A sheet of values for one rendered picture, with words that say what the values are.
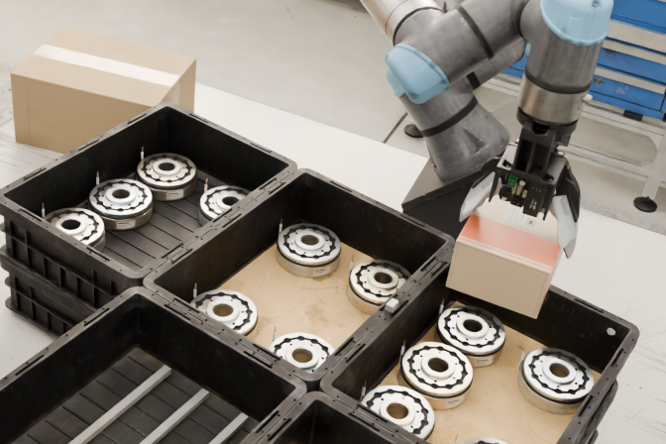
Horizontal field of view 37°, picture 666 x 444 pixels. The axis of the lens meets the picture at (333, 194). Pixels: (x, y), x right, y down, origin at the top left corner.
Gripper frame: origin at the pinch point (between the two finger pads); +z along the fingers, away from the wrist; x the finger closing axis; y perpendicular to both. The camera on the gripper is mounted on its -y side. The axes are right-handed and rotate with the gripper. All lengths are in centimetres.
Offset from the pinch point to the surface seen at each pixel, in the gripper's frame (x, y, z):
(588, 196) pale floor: 1, -189, 111
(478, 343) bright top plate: -1.5, -4.4, 23.6
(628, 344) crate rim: 18.3, -7.6, 16.8
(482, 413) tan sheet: 2.7, 5.5, 26.7
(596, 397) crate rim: 16.1, 5.1, 16.7
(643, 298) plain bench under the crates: 21, -50, 40
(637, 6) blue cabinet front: -3, -195, 44
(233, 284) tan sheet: -39.8, -0.7, 26.7
